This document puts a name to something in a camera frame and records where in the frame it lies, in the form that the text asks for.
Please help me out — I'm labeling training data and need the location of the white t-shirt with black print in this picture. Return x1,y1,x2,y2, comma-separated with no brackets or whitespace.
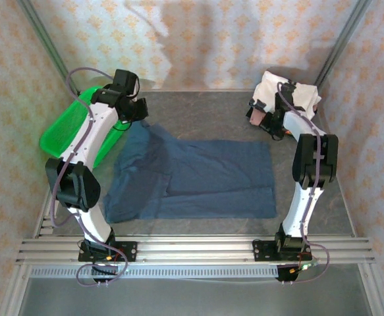
249,70,323,121

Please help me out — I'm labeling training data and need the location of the pink t-shirt with orange print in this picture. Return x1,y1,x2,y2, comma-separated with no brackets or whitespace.
248,108,268,126

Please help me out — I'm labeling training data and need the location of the blue t-shirt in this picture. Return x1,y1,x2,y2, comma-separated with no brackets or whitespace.
103,120,278,224

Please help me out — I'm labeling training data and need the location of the green plastic basket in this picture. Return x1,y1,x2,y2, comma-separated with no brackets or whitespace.
39,85,122,169

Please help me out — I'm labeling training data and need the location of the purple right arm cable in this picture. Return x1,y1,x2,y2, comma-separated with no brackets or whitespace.
275,81,333,286

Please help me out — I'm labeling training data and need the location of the aluminium frame post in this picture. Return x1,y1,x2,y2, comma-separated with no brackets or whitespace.
16,0,80,96
310,0,373,96

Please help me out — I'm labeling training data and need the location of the aluminium side rail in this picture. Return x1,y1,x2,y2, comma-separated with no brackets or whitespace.
33,190,61,238

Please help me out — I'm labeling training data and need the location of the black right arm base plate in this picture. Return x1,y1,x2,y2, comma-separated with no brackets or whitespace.
252,239,312,263

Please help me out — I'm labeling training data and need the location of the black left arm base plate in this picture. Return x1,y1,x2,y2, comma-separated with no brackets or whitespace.
78,241,138,263

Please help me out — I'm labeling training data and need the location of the aluminium mounting rail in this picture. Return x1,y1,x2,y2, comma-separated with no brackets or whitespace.
15,235,375,266

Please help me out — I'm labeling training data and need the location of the grey slotted cable duct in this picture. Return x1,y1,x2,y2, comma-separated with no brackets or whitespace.
29,265,280,279

